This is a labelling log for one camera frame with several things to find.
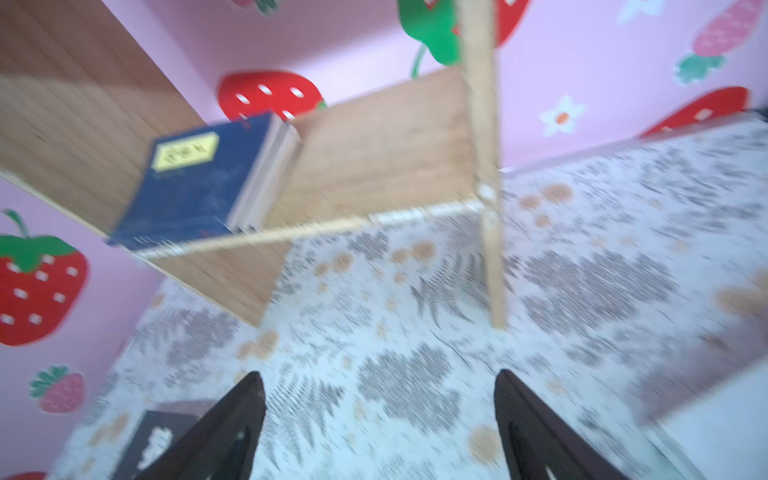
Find wooden two-tier bookshelf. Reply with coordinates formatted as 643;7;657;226
1;1;506;328

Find black wolf cover book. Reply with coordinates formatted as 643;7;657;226
112;411;198;480

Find white photo cover book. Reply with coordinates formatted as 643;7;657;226
646;361;767;479

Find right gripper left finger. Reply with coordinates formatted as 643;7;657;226
138;371;267;480

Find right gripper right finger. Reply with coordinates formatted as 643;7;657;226
494;369;626;480

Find blue book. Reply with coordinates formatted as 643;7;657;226
107;113;301;251

